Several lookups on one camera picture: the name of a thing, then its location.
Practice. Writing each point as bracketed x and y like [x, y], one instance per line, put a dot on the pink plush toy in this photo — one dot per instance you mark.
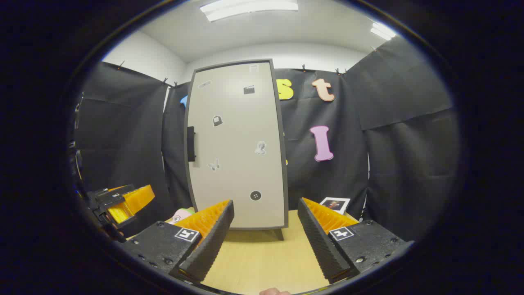
[182, 216]

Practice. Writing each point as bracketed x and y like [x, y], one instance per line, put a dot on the dark grey cabinet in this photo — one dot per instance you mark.
[282, 172]

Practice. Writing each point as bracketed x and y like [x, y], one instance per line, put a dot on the long ceiling light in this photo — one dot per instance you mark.
[249, 8]

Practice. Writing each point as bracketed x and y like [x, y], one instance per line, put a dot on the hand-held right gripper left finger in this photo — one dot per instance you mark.
[213, 246]

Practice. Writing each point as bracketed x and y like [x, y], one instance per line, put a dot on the grey cabinet door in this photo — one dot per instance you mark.
[237, 143]

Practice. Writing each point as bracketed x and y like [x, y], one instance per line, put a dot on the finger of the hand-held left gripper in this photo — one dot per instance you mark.
[114, 196]
[137, 200]

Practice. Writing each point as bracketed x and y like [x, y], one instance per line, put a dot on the small ceiling light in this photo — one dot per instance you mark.
[382, 31]

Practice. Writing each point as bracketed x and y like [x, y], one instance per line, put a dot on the black backdrop cloth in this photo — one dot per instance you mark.
[409, 164]

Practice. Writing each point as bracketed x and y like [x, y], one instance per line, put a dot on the white book with portrait cover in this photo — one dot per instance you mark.
[335, 205]

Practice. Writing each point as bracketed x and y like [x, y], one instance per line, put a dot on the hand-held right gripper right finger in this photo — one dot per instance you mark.
[323, 250]

